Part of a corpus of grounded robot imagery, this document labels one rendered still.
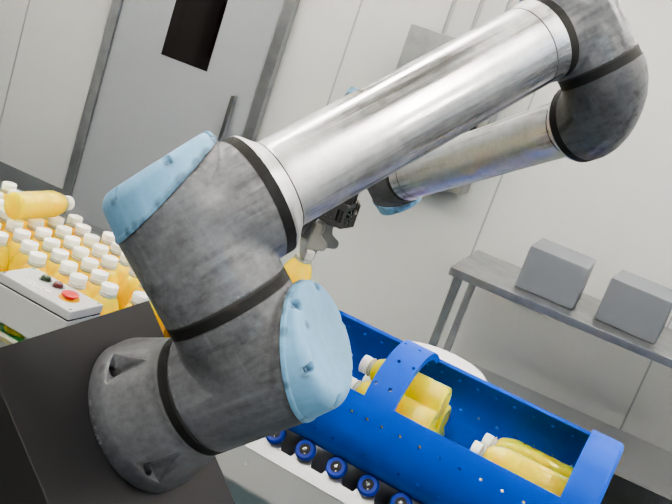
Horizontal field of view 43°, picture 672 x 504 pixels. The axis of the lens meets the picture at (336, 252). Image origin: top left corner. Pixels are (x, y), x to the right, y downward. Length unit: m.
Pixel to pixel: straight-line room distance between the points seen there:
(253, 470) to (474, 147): 0.85
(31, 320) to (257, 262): 0.98
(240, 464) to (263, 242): 1.00
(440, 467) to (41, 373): 0.89
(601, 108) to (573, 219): 3.81
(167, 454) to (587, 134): 0.70
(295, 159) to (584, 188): 4.10
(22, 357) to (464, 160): 0.79
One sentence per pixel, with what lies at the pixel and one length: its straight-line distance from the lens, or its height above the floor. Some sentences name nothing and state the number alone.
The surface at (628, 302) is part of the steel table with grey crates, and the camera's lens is 4.31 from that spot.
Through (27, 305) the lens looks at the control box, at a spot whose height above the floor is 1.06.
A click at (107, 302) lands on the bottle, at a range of 1.97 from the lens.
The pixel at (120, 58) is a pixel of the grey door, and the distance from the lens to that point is 5.96.
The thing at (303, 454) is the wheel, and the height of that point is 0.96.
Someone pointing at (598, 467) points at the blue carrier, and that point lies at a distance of 1.66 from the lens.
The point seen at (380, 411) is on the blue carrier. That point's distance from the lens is 1.69.
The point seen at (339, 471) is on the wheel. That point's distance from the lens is 1.79.
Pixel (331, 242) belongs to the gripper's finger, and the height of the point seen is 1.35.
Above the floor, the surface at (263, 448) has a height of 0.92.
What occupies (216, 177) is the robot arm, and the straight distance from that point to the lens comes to 0.92.
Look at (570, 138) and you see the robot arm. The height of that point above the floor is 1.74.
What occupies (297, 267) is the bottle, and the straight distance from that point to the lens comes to 1.84.
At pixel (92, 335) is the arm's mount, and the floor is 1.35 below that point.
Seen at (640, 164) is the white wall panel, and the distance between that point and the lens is 4.98.
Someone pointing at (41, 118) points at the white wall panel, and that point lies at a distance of 6.38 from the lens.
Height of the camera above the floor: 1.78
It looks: 14 degrees down
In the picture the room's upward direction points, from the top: 19 degrees clockwise
